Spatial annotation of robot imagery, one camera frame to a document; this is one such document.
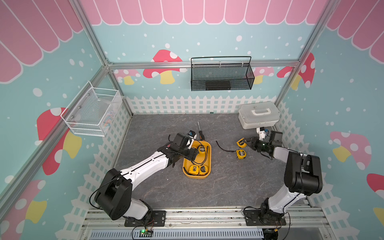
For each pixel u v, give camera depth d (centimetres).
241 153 94
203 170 88
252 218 74
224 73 94
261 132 89
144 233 73
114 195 42
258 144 84
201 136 106
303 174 49
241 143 93
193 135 76
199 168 89
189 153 76
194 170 89
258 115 105
